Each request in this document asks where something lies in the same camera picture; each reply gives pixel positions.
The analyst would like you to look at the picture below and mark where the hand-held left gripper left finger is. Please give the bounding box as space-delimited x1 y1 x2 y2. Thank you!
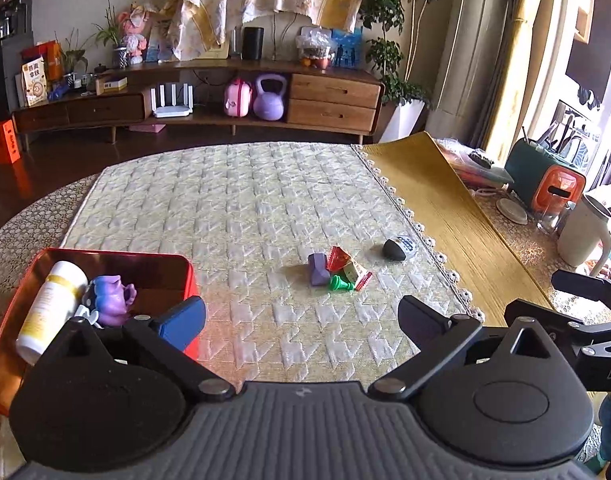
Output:
46 296 235 401

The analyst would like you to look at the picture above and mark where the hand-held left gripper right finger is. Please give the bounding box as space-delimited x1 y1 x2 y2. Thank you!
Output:
368 295 579 399

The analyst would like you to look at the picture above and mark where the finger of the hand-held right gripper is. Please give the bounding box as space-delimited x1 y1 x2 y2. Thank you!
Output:
504 299 611 392
552 269 611 306

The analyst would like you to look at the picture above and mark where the red box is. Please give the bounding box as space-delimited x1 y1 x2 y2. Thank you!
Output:
0 247 203 416

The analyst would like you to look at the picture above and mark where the purple toy figure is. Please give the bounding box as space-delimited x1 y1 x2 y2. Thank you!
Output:
83 274 139 329

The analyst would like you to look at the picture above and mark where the white bottle with yellow band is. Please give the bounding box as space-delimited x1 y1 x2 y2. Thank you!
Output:
16 261 89 366

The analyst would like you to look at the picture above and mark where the white jug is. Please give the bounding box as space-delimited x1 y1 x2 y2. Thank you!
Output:
557 193 611 268

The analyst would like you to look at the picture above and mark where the black white oval case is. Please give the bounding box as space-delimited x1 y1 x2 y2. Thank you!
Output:
383 235 419 263

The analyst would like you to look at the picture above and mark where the white red snack packet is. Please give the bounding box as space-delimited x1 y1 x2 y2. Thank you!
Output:
342 260 374 292

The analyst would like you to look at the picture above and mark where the clear glass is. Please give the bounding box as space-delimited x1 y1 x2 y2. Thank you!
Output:
537 204 562 234

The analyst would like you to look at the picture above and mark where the white round coaster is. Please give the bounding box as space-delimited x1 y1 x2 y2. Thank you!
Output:
496 197 529 225

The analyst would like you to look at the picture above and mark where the purple block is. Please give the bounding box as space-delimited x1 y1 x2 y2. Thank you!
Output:
307 252 333 287

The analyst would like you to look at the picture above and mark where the green orange utensil holder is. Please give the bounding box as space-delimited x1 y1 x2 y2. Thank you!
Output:
504 137 587 214

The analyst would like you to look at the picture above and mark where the yellow bamboo mat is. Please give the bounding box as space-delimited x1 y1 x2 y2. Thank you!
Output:
352 131 557 329

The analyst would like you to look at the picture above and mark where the clear plastic folder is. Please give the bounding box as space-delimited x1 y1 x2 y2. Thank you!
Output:
434 137 515 187

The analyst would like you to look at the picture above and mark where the white router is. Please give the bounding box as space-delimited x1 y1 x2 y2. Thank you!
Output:
150 83 196 119

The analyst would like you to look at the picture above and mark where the pink toy suitcase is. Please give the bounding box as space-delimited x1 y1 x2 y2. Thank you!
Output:
224 78 256 120

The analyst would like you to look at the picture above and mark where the purple kettlebell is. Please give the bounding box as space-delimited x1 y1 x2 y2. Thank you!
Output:
252 73 289 121

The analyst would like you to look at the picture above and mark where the wooden media cabinet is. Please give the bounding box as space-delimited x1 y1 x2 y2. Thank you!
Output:
12 57 385 147

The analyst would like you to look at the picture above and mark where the yellow white box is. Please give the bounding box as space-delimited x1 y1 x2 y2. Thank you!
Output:
95 74 128 96

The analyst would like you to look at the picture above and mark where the orange paper bag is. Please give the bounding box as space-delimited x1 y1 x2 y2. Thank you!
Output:
0 119 22 165

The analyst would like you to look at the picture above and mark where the beige curtain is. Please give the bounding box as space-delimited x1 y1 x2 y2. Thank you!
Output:
429 0 553 157

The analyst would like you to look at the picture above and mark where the cream snack box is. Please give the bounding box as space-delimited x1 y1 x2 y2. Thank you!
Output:
20 57 51 108

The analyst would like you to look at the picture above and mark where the black cylinder speaker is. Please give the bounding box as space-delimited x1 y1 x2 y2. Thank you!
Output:
242 26 265 61

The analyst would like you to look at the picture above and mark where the small potted plant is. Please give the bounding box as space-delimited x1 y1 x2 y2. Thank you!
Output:
92 2 132 69

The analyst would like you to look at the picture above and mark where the orange snack pack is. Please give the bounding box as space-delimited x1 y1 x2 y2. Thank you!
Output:
35 39 67 84

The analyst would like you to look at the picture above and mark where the large green potted plant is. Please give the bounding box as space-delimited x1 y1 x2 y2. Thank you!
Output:
357 0 432 143

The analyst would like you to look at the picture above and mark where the pink doll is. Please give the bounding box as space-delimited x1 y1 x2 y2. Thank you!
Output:
118 3 152 66

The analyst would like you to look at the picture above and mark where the plastic bag with fruit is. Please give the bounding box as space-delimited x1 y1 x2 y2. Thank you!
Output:
295 26 334 70

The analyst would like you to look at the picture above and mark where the dark side cabinet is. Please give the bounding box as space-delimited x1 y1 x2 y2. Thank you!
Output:
0 32 35 122

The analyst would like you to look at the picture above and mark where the black coffee machine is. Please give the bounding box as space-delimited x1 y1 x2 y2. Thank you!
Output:
0 2 32 42

